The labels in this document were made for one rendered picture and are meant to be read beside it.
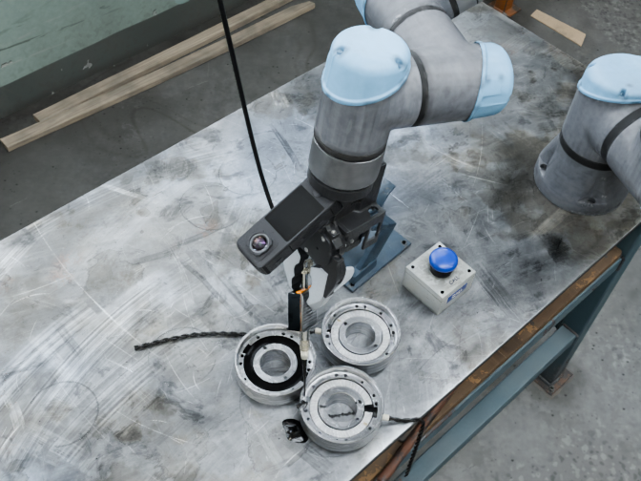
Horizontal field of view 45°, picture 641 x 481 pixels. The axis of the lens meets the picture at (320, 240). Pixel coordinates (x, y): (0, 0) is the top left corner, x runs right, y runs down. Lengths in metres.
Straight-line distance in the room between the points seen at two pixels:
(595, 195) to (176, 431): 0.72
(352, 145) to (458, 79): 0.12
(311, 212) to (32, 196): 1.65
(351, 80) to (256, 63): 2.02
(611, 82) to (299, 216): 0.53
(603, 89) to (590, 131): 0.07
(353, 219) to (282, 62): 1.89
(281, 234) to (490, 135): 0.64
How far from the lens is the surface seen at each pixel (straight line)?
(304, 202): 0.81
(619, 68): 1.19
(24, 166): 2.47
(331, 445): 0.96
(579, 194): 1.26
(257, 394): 0.99
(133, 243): 1.18
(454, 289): 1.08
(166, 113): 2.55
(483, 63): 0.78
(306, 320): 0.94
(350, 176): 0.77
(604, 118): 1.16
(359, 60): 0.70
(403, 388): 1.04
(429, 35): 0.79
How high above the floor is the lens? 1.72
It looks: 52 degrees down
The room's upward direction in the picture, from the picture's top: 4 degrees clockwise
